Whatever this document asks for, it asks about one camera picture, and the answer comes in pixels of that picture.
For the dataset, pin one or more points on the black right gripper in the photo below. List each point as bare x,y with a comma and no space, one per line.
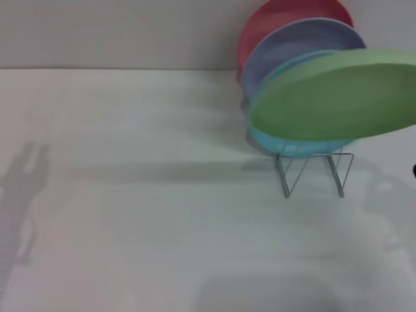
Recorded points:
414,170

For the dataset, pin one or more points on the red round plate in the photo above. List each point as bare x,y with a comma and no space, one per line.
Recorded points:
260,26

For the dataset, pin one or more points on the green round plate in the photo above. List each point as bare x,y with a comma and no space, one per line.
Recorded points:
325,97

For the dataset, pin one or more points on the cyan round plate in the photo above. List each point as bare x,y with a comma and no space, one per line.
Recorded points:
276,146

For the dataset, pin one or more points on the purple round plate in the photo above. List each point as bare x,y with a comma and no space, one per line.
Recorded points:
286,48

